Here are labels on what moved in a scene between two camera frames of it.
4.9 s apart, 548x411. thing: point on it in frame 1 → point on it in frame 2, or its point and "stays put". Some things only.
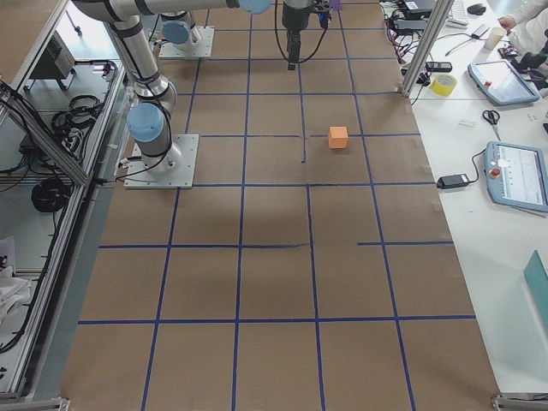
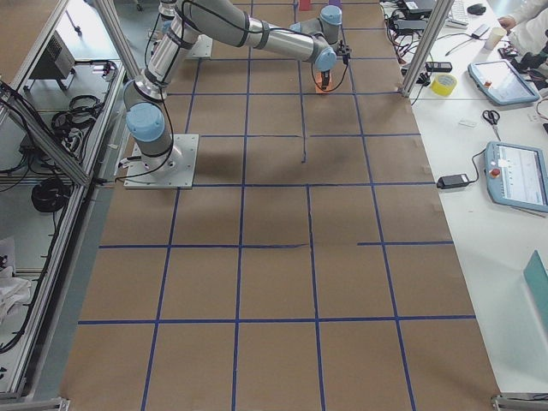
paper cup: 496,34 stays put
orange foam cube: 338,137 → 319,82
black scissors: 492,116 stays put
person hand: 507,21 stays put
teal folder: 536,274 stays put
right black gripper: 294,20 → 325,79
